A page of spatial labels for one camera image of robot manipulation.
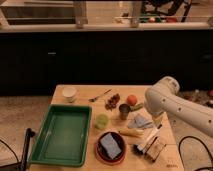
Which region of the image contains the small wooden box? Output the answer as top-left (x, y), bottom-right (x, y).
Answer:
top-left (145, 137), bottom-right (166, 162)

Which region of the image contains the green plastic cup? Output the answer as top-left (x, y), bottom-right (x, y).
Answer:
top-left (95, 114), bottom-right (109, 130)

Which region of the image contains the white handled brush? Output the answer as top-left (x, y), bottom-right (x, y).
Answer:
top-left (134, 125), bottom-right (162, 154)

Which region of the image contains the brown bowl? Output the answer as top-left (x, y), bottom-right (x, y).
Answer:
top-left (94, 132), bottom-right (126, 165)

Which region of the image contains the dark metal cup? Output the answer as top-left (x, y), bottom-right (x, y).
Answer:
top-left (119, 104), bottom-right (130, 120)

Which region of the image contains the green plastic tray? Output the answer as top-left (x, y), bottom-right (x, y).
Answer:
top-left (30, 105), bottom-right (92, 167)

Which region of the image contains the metal fork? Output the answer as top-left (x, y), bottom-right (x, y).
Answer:
top-left (89, 89), bottom-right (112, 102)

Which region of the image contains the green cucumber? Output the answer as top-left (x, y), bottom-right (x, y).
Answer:
top-left (130, 103), bottom-right (144, 112)

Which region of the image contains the black cable right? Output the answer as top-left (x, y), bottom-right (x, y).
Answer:
top-left (178, 135), bottom-right (213, 171)

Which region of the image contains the blue sponge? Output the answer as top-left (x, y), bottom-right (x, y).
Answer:
top-left (100, 133), bottom-right (121, 159)

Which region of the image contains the blue grey cloth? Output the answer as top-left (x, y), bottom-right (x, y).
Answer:
top-left (127, 114), bottom-right (153, 129)

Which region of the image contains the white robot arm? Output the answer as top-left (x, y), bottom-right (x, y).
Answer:
top-left (145, 76), bottom-right (213, 138)

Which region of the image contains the white paper cup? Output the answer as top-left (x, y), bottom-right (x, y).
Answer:
top-left (62, 87), bottom-right (77, 103)

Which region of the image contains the black cabinet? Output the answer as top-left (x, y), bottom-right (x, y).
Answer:
top-left (0, 30), bottom-right (213, 96)

